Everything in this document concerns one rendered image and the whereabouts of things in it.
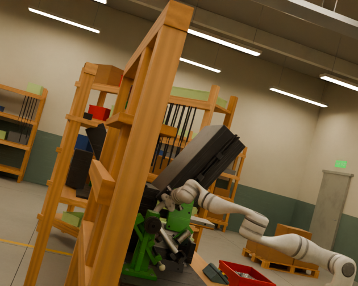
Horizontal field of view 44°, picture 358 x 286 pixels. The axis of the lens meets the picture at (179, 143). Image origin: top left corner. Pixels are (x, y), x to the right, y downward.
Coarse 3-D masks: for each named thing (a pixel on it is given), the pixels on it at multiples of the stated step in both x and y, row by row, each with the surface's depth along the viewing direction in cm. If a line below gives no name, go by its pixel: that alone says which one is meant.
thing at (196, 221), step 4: (160, 212) 229; (164, 212) 231; (160, 216) 230; (164, 216) 230; (192, 216) 247; (192, 220) 233; (196, 220) 234; (200, 220) 239; (204, 220) 244; (192, 224) 233; (196, 224) 234; (200, 224) 234; (204, 224) 235; (208, 224) 235; (212, 224) 236; (208, 228) 235; (212, 228) 236
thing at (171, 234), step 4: (164, 224) 218; (164, 228) 218; (168, 232) 218; (172, 232) 219; (176, 232) 219; (156, 236) 216; (168, 236) 218; (172, 236) 218; (172, 240) 218; (156, 244) 215; (160, 244) 216; (164, 244) 216; (176, 244) 217; (164, 248) 216; (168, 248) 216; (176, 248) 218
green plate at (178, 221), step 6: (186, 204) 222; (192, 204) 223; (174, 210) 220; (186, 210) 221; (168, 216) 218; (174, 216) 219; (180, 216) 220; (186, 216) 221; (168, 222) 217; (174, 222) 218; (180, 222) 219; (186, 222) 220; (168, 228) 217; (174, 228) 217; (180, 228) 218
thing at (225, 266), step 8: (224, 264) 247; (232, 264) 257; (240, 264) 258; (224, 272) 245; (232, 272) 235; (240, 272) 259; (248, 272) 260; (256, 272) 253; (232, 280) 233; (240, 280) 226; (248, 280) 227; (256, 280) 228; (264, 280) 242
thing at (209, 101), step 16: (96, 64) 599; (80, 80) 599; (96, 80) 591; (112, 80) 581; (176, 96) 501; (192, 96) 496; (208, 96) 484; (96, 112) 574; (112, 112) 557; (208, 112) 472; (224, 112) 508; (80, 144) 584; (160, 144) 495; (176, 144) 483; (160, 160) 504; (48, 192) 592; (64, 224) 565; (80, 224) 555
